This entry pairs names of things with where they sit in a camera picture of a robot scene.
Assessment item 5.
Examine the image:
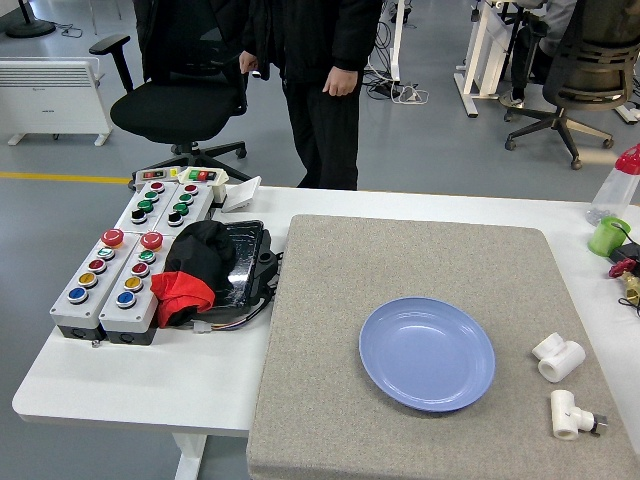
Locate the person's left hand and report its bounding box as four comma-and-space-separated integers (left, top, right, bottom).
323, 67, 362, 98

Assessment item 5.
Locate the plain white pipe tee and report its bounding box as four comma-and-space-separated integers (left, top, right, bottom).
531, 332, 587, 384

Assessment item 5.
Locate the white pipe tee metal nipple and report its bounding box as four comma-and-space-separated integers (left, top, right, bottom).
550, 389, 610, 441

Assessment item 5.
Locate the blue round plate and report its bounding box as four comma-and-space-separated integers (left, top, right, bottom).
358, 296, 497, 414

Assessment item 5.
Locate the white desk leg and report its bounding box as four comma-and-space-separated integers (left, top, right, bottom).
387, 0, 405, 84

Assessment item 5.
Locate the black office chair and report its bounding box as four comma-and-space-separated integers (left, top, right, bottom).
88, 19, 251, 184

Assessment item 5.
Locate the white office desk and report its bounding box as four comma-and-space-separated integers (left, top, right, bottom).
453, 0, 531, 119

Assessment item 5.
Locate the four-button grey control box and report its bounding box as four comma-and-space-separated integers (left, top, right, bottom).
152, 182, 215, 236
113, 180, 180, 234

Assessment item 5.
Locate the black cloth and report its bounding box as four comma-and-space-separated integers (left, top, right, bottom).
158, 219, 236, 329

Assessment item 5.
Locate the grey-brown table mat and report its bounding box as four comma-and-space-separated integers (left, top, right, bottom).
246, 214, 639, 480

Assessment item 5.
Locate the black plastic tray device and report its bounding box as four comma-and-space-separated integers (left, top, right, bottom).
199, 219, 284, 321

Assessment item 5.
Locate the white panel heater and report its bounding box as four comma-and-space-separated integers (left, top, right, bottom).
0, 56, 114, 147

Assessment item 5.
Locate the black round stand base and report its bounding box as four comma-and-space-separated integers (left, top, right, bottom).
4, 0, 57, 39

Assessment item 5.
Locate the seated person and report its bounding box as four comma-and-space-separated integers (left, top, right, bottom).
499, 0, 579, 109

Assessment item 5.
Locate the red cloth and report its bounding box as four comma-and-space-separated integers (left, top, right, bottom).
150, 271, 216, 319

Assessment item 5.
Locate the grey mesh office chair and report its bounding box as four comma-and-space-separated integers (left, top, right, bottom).
503, 0, 640, 171

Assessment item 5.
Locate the five-button grey control box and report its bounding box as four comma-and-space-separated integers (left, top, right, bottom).
49, 228, 140, 340
98, 230, 176, 346

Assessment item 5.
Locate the clear bottle red cap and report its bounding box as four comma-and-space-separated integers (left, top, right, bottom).
585, 143, 640, 226

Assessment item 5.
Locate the green plastic cup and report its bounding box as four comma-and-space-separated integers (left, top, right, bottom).
587, 216, 632, 257

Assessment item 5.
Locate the small black box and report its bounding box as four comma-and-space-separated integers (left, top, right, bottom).
607, 242, 640, 264

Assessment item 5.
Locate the white table leg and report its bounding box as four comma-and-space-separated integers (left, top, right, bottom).
172, 433, 209, 480

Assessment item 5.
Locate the black floor cable bundle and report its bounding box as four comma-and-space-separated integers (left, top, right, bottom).
362, 19, 401, 99

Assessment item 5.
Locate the white wall switch panel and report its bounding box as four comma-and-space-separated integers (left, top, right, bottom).
222, 175, 263, 214

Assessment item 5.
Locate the white green-red switch box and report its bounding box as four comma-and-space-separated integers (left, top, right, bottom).
178, 166, 230, 205

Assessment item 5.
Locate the grey red-green switch box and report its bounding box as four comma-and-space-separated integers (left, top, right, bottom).
130, 167, 182, 191

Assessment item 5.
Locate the wire bundle white connector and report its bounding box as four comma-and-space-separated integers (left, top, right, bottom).
192, 294, 274, 334

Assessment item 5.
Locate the thin black cable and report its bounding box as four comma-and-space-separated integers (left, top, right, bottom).
610, 221, 635, 247

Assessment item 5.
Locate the brass valve red handle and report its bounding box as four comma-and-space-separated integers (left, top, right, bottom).
608, 259, 640, 306

